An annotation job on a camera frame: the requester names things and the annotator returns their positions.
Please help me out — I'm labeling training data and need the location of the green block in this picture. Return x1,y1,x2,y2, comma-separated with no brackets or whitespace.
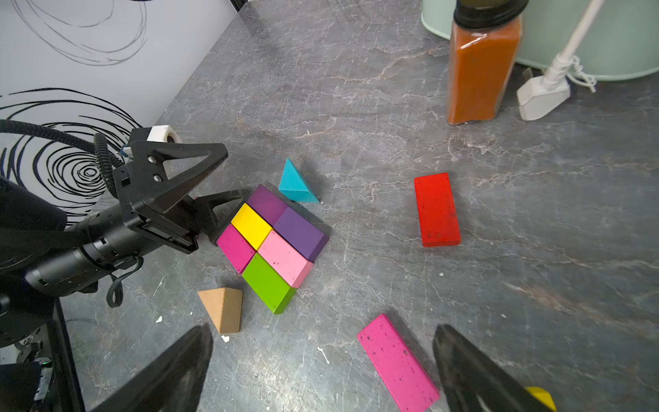
242,253,297,314

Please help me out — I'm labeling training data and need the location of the violet purple block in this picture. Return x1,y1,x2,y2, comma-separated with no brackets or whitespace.
274,207,329,263

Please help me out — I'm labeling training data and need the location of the brown spice bottle black cap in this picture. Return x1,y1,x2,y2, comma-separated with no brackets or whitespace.
447,0,529,125

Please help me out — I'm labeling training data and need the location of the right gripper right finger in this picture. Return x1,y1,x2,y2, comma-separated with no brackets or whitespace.
432,324,550,411

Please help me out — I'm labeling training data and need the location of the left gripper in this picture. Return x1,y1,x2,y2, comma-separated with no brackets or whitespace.
113,141,252,254

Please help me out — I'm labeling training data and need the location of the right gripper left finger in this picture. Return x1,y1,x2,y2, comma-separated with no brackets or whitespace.
95,324,214,411

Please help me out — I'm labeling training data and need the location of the magenta block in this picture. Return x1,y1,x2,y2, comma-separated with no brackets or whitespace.
216,224,257,275
357,313,440,412

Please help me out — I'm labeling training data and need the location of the red block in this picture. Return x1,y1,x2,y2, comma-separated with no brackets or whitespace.
414,173,462,247

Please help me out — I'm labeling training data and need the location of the white toaster power cable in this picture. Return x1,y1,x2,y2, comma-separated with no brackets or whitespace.
516,0,606,122

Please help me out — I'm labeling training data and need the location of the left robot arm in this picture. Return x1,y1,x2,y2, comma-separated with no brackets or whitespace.
1,119,249,411

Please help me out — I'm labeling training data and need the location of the dark purple block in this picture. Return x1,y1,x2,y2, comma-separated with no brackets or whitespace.
247,185,288,227

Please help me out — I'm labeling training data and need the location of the light pink block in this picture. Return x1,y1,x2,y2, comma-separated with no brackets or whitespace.
257,230,313,288

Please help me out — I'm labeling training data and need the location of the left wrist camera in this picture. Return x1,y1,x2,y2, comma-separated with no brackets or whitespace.
120,125,183,161

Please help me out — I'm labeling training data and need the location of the mint green toaster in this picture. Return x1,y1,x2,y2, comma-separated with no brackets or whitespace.
421,1,658,81

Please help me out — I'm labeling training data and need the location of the yellow block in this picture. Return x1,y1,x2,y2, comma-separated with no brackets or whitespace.
526,387,557,412
231,204,272,251

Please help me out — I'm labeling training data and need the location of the teal triangle block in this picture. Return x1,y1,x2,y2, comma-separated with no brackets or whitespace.
278,159,319,204

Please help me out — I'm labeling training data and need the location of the tan wooden triangle block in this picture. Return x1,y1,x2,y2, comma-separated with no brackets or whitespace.
197,288,243,334

